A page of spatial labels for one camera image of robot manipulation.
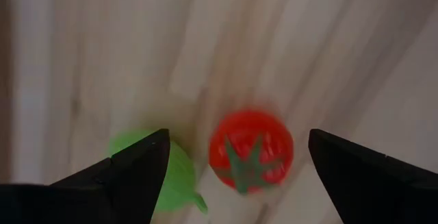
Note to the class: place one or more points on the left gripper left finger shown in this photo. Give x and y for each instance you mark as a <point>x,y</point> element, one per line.
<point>102,189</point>

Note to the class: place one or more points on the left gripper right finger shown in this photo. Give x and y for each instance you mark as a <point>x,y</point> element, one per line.
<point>376,189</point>

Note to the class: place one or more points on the bright green toy pepper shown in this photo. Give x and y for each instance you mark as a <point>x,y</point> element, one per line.
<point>178,183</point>

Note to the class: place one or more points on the red toy tomato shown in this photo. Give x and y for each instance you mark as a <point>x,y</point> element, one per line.
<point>250,131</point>

